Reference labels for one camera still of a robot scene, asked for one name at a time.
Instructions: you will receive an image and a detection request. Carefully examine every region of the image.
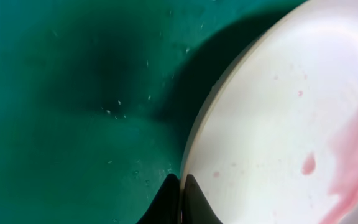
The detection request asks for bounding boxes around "pink white plate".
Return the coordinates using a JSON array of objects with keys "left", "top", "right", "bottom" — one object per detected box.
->
[{"left": 181, "top": 0, "right": 358, "bottom": 223}]

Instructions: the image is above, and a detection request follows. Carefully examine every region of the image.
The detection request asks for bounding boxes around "teal plastic tray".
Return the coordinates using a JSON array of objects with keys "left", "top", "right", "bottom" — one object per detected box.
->
[{"left": 0, "top": 0, "right": 299, "bottom": 223}]

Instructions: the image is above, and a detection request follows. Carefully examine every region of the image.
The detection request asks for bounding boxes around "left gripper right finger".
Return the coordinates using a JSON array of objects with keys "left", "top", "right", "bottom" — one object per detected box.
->
[{"left": 181, "top": 174, "right": 222, "bottom": 224}]

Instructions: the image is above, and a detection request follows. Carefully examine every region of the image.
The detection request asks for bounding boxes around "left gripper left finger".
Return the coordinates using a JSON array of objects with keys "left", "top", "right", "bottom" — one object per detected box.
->
[{"left": 137, "top": 174, "right": 180, "bottom": 224}]

